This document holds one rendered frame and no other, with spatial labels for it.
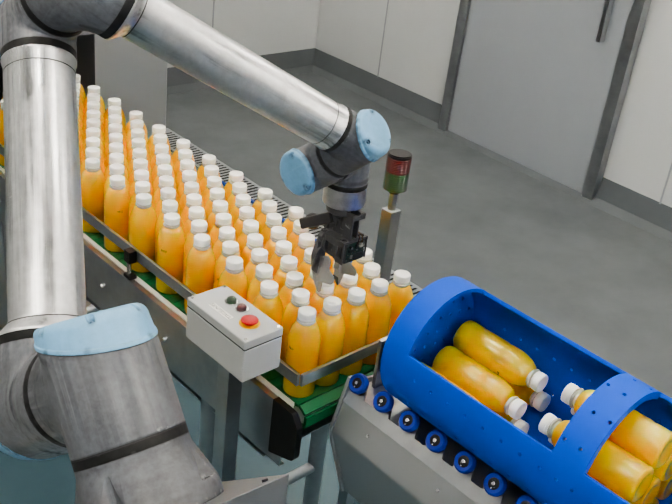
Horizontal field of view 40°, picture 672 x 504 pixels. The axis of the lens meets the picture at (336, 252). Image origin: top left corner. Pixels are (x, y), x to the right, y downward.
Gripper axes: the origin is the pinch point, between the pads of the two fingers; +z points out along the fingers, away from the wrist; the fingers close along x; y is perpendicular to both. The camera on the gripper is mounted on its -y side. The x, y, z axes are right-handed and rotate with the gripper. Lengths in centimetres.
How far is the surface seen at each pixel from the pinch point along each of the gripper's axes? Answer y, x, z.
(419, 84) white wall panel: -269, 341, 88
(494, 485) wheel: 56, -5, 15
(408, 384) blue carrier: 34.2, -8.9, 3.1
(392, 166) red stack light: -19.2, 38.2, -12.2
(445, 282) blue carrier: 28.0, 5.1, -12.4
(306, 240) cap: -17.7, 9.5, 0.5
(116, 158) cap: -80, -5, 1
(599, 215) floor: -104, 320, 110
